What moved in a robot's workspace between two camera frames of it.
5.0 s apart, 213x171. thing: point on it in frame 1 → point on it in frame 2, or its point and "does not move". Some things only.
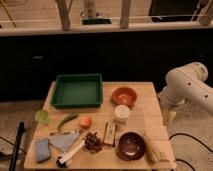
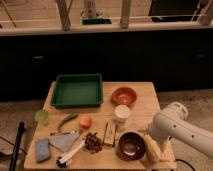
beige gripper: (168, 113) → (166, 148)
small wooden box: (110, 134) does not move
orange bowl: (124, 96) does not move
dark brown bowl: (130, 146) does not move
